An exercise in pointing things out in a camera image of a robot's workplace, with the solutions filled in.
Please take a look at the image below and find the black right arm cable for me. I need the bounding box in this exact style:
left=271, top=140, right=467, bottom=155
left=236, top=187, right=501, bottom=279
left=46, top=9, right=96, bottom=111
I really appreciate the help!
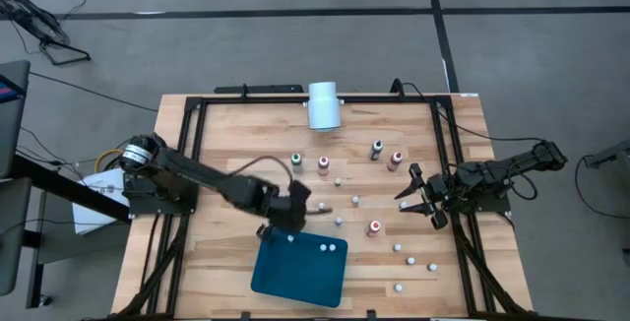
left=391, top=78, right=545, bottom=144

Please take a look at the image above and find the white plastic pipe cylinder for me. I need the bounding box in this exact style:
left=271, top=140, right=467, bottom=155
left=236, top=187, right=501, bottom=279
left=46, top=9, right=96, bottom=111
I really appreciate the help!
left=306, top=81, right=343, bottom=132

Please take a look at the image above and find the white paper box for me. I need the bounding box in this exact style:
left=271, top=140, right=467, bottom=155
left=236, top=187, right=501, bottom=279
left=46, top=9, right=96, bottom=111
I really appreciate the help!
left=72, top=166, right=133, bottom=236

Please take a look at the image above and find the black table frame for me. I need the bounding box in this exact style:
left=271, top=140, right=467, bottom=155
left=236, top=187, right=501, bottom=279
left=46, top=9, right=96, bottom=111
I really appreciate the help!
left=110, top=92, right=536, bottom=321

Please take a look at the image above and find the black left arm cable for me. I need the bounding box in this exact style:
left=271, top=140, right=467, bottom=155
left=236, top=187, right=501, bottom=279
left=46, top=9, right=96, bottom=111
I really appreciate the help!
left=226, top=155, right=295, bottom=184

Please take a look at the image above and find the dark side desk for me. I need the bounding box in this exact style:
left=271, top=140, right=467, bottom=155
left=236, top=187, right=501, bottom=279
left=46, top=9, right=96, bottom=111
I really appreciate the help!
left=0, top=58, right=132, bottom=310

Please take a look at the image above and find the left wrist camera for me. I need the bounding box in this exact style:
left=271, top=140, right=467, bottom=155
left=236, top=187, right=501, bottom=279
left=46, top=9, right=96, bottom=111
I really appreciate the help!
left=288, top=181, right=312, bottom=207

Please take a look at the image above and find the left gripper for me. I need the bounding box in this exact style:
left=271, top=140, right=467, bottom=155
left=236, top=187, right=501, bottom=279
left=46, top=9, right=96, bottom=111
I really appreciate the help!
left=268, top=190, right=335, bottom=232

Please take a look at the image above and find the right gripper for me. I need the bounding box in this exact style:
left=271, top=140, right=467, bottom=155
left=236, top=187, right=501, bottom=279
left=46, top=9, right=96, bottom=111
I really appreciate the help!
left=393, top=162, right=463, bottom=215

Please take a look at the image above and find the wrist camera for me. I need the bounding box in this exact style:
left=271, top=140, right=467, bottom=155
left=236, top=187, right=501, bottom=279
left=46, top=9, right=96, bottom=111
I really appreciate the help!
left=429, top=209, right=450, bottom=231
left=288, top=181, right=312, bottom=207

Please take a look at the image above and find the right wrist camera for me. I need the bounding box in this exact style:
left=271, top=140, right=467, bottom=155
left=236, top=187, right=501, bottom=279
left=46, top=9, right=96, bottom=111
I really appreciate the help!
left=429, top=209, right=450, bottom=231

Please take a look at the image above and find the yellow cable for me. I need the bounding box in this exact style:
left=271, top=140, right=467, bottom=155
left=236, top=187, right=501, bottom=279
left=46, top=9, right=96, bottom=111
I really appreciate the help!
left=93, top=147, right=125, bottom=173

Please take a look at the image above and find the black tripod stand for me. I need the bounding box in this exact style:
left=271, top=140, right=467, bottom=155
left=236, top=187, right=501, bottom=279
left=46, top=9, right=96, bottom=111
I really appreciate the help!
left=0, top=0, right=93, bottom=67

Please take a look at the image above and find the black power strip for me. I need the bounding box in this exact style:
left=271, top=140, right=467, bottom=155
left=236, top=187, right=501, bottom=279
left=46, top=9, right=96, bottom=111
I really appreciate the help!
left=214, top=84, right=305, bottom=96

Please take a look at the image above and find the grey metal stand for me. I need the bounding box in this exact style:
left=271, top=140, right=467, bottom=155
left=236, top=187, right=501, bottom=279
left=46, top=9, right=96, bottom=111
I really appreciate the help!
left=584, top=137, right=630, bottom=170

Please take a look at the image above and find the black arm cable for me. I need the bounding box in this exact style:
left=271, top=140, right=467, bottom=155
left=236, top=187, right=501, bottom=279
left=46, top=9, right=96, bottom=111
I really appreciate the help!
left=391, top=78, right=545, bottom=144
left=226, top=155, right=295, bottom=184

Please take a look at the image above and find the blue plastic bin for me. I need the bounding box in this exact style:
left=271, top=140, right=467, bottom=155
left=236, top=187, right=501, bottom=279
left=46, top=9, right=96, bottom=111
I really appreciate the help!
left=249, top=225, right=349, bottom=309

